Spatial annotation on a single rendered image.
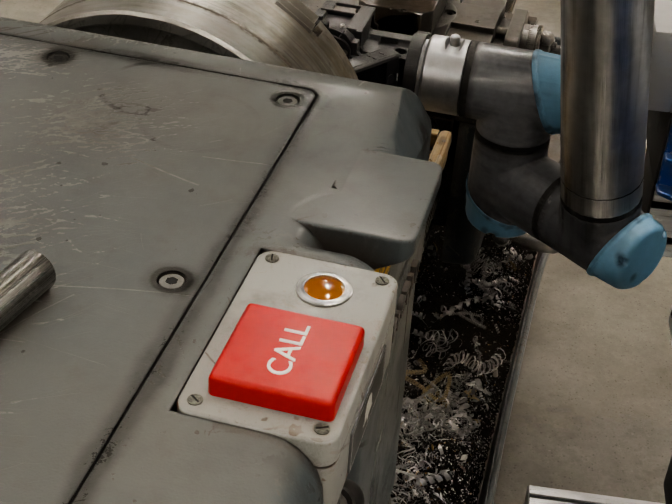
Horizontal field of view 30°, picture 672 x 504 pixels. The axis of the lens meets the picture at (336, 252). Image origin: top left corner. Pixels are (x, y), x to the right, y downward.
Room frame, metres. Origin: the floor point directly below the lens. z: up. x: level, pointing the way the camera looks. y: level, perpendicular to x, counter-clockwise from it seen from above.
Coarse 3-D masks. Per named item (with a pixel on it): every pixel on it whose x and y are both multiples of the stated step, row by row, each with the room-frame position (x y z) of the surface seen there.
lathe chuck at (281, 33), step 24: (72, 0) 0.93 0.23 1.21; (192, 0) 0.90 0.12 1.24; (216, 0) 0.91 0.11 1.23; (240, 0) 0.92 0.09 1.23; (264, 0) 0.94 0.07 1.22; (240, 24) 0.89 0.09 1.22; (264, 24) 0.91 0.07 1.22; (288, 24) 0.93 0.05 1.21; (288, 48) 0.90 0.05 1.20; (312, 48) 0.92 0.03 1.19; (336, 48) 0.95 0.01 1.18; (336, 72) 0.93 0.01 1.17
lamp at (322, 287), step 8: (312, 280) 0.52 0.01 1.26; (320, 280) 0.52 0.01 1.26; (328, 280) 0.52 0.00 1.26; (336, 280) 0.52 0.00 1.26; (304, 288) 0.51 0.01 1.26; (312, 288) 0.51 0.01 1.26; (320, 288) 0.51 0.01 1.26; (328, 288) 0.51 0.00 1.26; (336, 288) 0.51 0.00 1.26; (344, 288) 0.51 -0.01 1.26; (312, 296) 0.51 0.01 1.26; (320, 296) 0.51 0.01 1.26; (328, 296) 0.51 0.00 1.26; (336, 296) 0.51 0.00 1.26
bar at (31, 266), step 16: (32, 256) 0.50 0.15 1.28; (0, 272) 0.48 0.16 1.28; (16, 272) 0.48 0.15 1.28; (32, 272) 0.49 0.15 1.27; (48, 272) 0.49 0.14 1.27; (0, 288) 0.47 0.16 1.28; (16, 288) 0.47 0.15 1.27; (32, 288) 0.48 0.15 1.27; (48, 288) 0.49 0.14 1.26; (0, 304) 0.46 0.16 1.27; (16, 304) 0.47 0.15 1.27; (0, 320) 0.46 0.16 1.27
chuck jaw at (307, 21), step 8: (280, 0) 0.96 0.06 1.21; (288, 0) 1.00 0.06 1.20; (296, 0) 1.01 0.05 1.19; (288, 8) 0.96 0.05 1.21; (296, 8) 0.97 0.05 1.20; (304, 8) 1.00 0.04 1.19; (296, 16) 0.96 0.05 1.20; (304, 16) 0.97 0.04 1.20; (312, 16) 1.00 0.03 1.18; (304, 24) 0.95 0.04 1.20; (312, 24) 0.96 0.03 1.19; (312, 32) 0.95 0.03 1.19
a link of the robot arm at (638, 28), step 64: (576, 0) 0.93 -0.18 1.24; (640, 0) 0.93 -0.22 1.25; (576, 64) 0.94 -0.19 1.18; (640, 64) 0.94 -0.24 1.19; (576, 128) 0.95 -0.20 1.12; (640, 128) 0.96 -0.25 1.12; (576, 192) 0.96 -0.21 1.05; (640, 192) 0.97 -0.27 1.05; (576, 256) 0.97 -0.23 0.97; (640, 256) 0.95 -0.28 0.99
